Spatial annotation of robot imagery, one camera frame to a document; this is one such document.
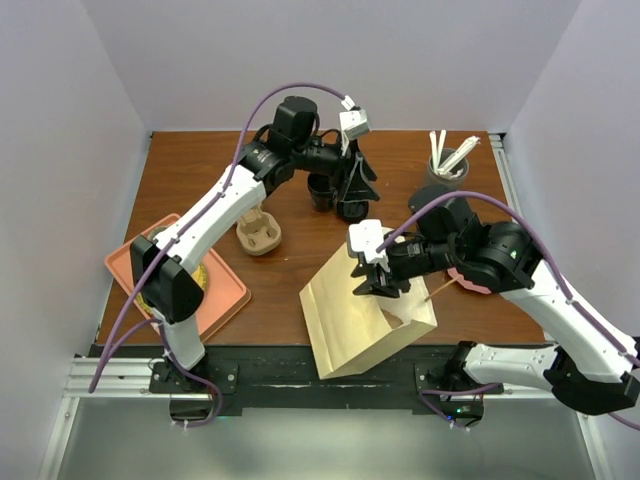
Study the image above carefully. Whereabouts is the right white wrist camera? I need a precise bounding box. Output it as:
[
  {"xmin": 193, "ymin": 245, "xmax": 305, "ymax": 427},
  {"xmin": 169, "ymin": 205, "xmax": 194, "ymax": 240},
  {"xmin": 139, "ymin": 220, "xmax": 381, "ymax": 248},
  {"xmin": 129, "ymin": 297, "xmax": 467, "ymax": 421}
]
[{"xmin": 347, "ymin": 219, "xmax": 388, "ymax": 265}]

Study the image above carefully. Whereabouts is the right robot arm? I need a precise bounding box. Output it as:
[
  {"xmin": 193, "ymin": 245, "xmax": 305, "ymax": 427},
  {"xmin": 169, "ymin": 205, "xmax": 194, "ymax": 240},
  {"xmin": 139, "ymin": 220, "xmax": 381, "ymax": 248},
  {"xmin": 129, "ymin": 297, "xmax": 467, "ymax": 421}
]
[{"xmin": 347, "ymin": 187, "xmax": 639, "ymax": 417}]

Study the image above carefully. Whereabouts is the pink dotted plate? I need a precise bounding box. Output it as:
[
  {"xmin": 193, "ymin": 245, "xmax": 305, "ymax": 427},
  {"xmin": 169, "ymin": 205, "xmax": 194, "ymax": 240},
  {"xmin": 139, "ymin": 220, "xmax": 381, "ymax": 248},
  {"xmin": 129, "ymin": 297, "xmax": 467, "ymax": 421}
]
[{"xmin": 447, "ymin": 268, "xmax": 491, "ymax": 295}]

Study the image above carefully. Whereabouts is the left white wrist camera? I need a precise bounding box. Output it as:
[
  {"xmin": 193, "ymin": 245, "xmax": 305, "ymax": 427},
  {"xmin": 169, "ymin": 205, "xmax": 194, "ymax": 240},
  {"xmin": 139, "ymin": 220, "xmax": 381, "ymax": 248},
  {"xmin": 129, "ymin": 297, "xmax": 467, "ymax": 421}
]
[{"xmin": 339, "ymin": 95, "xmax": 371, "ymax": 156}]

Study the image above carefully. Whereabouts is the aluminium frame rail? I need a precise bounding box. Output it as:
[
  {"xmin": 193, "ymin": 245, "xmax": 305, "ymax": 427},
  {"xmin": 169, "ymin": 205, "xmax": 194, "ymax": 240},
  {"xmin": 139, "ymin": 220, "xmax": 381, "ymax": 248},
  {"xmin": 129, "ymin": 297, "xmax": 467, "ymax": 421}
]
[{"xmin": 62, "ymin": 355, "xmax": 174, "ymax": 399}]

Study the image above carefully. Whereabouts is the brown paper bag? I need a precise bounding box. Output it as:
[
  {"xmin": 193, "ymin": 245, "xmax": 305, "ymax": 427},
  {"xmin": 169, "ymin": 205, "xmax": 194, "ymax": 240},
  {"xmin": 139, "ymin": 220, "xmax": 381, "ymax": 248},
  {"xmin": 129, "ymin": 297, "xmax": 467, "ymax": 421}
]
[{"xmin": 299, "ymin": 244, "xmax": 438, "ymax": 380}]

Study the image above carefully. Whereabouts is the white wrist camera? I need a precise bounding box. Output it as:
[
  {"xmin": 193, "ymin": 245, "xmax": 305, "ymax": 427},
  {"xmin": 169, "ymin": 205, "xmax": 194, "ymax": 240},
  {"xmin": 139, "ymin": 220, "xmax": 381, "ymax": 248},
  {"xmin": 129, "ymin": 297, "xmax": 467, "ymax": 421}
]
[
  {"xmin": 339, "ymin": 95, "xmax": 371, "ymax": 156},
  {"xmin": 347, "ymin": 219, "xmax": 388, "ymax": 265}
]

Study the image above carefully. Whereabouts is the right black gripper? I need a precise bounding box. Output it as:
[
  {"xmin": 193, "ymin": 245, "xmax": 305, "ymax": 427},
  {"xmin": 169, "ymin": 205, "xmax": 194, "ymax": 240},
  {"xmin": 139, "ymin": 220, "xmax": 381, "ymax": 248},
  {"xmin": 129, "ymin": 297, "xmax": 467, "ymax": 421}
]
[{"xmin": 351, "ymin": 234, "xmax": 459, "ymax": 297}]

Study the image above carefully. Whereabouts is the small grey ceramic bowl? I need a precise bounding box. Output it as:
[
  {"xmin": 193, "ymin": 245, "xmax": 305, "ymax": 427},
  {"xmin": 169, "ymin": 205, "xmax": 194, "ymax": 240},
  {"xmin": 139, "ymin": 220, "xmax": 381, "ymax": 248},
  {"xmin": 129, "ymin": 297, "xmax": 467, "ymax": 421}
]
[{"xmin": 147, "ymin": 225, "xmax": 167, "ymax": 241}]

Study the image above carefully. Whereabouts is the grey straw holder cup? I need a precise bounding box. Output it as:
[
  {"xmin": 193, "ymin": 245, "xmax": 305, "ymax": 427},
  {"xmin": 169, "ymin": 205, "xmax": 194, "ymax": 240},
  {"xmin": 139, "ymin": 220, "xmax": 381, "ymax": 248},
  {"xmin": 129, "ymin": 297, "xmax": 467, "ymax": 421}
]
[{"xmin": 408, "ymin": 157, "xmax": 470, "ymax": 213}]

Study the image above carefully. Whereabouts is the yellow woven round mat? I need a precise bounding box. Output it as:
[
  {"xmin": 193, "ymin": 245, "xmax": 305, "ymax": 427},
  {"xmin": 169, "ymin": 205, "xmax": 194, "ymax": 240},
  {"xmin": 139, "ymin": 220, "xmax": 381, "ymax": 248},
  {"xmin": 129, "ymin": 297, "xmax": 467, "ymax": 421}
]
[{"xmin": 135, "ymin": 264, "xmax": 209, "ymax": 318}]

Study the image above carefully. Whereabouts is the stack of black cups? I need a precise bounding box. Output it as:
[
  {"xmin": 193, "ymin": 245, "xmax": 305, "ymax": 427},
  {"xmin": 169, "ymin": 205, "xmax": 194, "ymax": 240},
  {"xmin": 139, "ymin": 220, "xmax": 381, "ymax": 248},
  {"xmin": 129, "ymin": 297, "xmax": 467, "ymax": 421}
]
[{"xmin": 307, "ymin": 174, "xmax": 336, "ymax": 212}]

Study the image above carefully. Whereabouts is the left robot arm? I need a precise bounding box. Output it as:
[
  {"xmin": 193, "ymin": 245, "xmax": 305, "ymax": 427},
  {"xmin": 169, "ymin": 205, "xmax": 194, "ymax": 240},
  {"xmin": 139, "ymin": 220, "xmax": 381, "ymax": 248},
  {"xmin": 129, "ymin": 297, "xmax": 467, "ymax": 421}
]
[{"xmin": 130, "ymin": 96, "xmax": 379, "ymax": 392}]

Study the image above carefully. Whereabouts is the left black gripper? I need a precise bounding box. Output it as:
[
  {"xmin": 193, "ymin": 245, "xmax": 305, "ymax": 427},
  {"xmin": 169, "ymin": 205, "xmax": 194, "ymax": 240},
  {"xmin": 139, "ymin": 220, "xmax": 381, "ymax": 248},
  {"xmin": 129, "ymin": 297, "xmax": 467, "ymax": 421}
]
[{"xmin": 293, "ymin": 130, "xmax": 381, "ymax": 203}]

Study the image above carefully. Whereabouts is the pink plastic tray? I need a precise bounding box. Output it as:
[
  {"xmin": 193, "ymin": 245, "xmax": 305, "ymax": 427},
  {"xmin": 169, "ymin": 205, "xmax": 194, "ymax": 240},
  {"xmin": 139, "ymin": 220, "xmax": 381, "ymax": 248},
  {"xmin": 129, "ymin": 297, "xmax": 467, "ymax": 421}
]
[{"xmin": 95, "ymin": 213, "xmax": 251, "ymax": 345}]

